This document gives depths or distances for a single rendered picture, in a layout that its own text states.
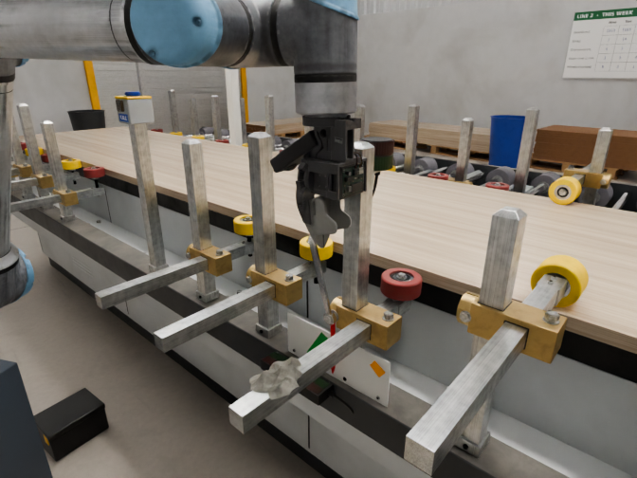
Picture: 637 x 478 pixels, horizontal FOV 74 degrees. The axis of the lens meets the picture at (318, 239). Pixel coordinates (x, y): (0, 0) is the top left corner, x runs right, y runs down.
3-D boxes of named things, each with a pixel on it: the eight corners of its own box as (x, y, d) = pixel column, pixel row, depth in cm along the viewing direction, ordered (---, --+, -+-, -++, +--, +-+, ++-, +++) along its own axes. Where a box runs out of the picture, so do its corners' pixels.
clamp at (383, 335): (386, 351, 75) (387, 327, 74) (327, 323, 84) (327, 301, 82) (402, 338, 79) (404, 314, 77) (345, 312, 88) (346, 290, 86)
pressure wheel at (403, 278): (404, 340, 83) (409, 287, 79) (371, 324, 88) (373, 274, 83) (425, 322, 88) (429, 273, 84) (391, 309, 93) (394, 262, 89)
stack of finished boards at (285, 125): (346, 124, 983) (346, 117, 977) (265, 135, 820) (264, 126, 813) (322, 122, 1032) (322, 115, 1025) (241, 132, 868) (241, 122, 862)
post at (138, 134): (155, 274, 131) (133, 123, 115) (148, 269, 134) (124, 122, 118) (169, 269, 134) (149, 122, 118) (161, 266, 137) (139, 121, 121)
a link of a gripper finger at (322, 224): (332, 259, 66) (331, 202, 63) (304, 250, 70) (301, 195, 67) (344, 253, 68) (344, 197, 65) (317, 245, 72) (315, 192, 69)
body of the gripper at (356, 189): (336, 206, 61) (336, 119, 57) (294, 196, 67) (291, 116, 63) (368, 194, 67) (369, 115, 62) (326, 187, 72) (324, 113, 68)
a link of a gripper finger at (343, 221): (343, 253, 68) (343, 197, 65) (316, 245, 72) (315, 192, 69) (355, 248, 71) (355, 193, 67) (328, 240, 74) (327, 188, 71)
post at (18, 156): (26, 199, 208) (-1, 96, 191) (24, 198, 210) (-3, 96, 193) (34, 198, 211) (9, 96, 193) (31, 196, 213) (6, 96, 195)
